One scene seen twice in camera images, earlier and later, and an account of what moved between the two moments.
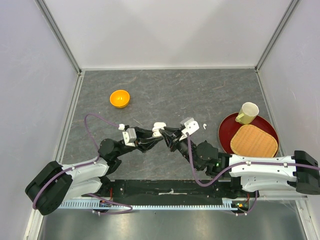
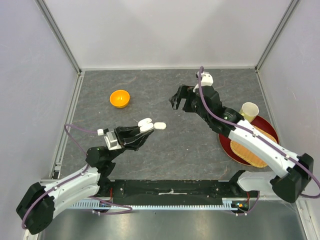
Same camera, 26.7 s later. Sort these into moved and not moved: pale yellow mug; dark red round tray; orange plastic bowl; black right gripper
Moved: black right gripper
Not moved: dark red round tray; pale yellow mug; orange plastic bowl
